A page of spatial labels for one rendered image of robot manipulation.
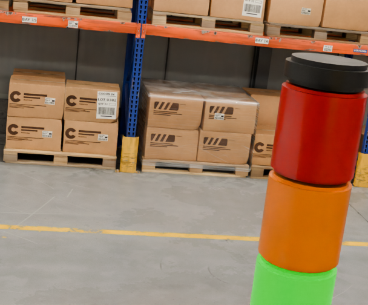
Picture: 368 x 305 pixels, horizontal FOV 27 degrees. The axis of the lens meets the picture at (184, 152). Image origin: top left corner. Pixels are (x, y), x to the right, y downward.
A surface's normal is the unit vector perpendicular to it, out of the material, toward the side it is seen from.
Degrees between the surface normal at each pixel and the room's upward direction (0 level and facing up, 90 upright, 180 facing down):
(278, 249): 90
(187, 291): 0
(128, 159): 90
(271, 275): 90
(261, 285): 90
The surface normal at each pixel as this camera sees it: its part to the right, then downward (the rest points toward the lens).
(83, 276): 0.11, -0.96
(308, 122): -0.48, 0.18
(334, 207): 0.52, 0.28
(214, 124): 0.15, 0.27
